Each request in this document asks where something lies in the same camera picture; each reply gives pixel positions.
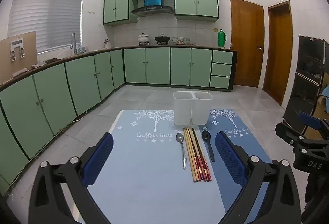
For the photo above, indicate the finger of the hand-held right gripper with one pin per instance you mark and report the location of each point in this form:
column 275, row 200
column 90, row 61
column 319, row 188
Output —
column 311, row 121
column 285, row 132

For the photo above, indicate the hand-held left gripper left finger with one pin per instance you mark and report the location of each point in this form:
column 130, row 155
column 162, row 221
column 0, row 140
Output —
column 99, row 159

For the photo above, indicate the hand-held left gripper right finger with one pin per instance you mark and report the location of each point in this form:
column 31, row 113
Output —
column 228, row 159

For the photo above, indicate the black plastic spoon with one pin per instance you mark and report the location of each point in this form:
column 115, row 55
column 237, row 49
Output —
column 206, row 135

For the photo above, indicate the light bamboo chopstick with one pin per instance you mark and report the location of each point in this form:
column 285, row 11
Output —
column 189, row 154

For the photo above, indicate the metal spoon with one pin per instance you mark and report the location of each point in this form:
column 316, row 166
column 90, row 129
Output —
column 180, row 137

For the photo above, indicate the white two-compartment utensil holder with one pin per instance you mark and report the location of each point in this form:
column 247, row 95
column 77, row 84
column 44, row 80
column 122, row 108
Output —
column 182, row 110

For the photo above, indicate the dark blue tree-print mat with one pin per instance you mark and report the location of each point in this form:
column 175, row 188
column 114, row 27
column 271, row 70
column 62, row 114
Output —
column 223, row 121

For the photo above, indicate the light blue tree-print mat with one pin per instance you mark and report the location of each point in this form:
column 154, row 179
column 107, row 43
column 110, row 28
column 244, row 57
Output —
column 144, row 162

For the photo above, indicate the black glass-front cabinet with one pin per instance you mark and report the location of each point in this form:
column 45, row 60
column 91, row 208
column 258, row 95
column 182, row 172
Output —
column 308, row 67

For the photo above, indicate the narrow brown wooden door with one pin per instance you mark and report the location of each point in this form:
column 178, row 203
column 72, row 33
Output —
column 277, row 54

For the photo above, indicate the green lower kitchen cabinets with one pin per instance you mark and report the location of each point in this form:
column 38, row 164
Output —
column 82, row 85

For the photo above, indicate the wide brown wooden door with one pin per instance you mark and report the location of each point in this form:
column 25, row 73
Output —
column 246, row 44

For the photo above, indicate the green thermos jug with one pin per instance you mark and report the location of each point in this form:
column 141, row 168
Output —
column 221, row 40

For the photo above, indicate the metal kettle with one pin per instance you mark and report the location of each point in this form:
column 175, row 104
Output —
column 105, row 44

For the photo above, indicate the metal kitchen faucet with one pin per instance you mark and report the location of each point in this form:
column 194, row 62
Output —
column 74, row 41

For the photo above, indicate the wooden board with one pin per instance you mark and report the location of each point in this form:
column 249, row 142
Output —
column 28, row 56

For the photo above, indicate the group of small jars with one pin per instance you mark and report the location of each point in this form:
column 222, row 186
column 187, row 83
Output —
column 181, row 40

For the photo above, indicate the white cooking pot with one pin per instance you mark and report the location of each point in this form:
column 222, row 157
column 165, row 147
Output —
column 143, row 38

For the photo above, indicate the black wok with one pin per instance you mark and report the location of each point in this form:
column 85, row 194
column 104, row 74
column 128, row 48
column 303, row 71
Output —
column 162, row 38

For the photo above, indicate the white clip holder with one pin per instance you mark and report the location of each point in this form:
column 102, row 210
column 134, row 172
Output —
column 16, row 46

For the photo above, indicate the white window blind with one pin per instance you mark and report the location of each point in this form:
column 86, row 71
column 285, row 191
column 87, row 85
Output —
column 43, row 15

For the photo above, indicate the black range hood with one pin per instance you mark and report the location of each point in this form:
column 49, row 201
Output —
column 151, row 9

